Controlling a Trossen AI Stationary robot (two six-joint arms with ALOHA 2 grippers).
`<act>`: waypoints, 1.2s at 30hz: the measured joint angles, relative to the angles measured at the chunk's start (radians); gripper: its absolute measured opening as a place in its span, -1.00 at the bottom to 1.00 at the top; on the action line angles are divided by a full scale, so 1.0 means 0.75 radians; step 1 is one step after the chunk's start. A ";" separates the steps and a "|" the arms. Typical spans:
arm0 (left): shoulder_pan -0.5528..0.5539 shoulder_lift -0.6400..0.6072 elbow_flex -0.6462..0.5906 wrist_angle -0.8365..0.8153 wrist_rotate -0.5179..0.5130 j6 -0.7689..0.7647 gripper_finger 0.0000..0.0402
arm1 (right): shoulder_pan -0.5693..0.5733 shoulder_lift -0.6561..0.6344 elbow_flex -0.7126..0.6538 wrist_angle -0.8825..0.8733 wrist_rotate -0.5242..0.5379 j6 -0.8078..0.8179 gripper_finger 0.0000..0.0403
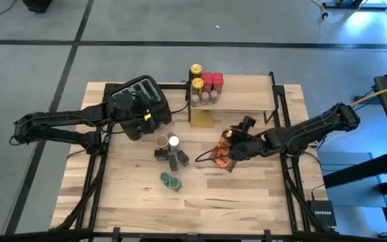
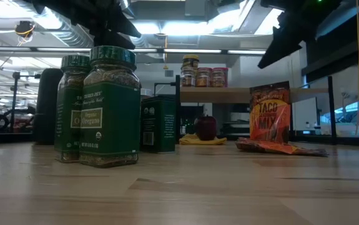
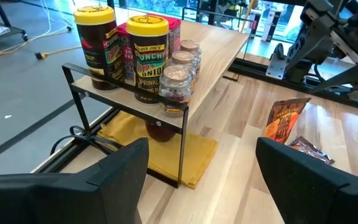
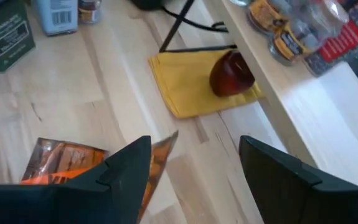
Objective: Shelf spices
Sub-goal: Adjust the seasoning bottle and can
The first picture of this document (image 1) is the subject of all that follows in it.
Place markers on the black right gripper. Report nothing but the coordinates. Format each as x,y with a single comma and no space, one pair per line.
247,146

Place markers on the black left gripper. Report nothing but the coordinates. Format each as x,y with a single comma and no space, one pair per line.
136,116

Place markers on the orange taco seasoning packet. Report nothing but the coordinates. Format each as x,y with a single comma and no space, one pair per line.
225,164
224,144

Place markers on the dark green pepper tin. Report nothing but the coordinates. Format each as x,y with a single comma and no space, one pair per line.
183,158
161,155
173,163

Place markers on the red-lidded smoked paprika tin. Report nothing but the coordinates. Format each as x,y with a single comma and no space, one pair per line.
207,79
217,79

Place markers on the yellow-lidded spice jar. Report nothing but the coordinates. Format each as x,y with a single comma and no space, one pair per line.
198,83
196,69

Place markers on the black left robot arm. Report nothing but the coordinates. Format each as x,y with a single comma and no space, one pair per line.
62,117

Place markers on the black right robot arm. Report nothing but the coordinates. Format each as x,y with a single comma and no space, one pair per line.
314,129

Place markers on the black four-slot toaster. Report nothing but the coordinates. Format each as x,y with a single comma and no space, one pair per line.
161,107

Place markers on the wide jar with tan lid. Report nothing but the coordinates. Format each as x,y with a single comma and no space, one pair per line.
162,142

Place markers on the white-lidded spice jar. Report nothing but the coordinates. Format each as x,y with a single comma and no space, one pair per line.
174,142

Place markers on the yellow flat pad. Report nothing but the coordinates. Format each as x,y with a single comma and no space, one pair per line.
202,118

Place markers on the black floor box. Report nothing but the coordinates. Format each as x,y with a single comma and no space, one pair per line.
37,5

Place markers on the black stand base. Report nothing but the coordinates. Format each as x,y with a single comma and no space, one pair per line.
348,5

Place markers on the black Netgear network switch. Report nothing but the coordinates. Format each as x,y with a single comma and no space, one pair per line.
321,213

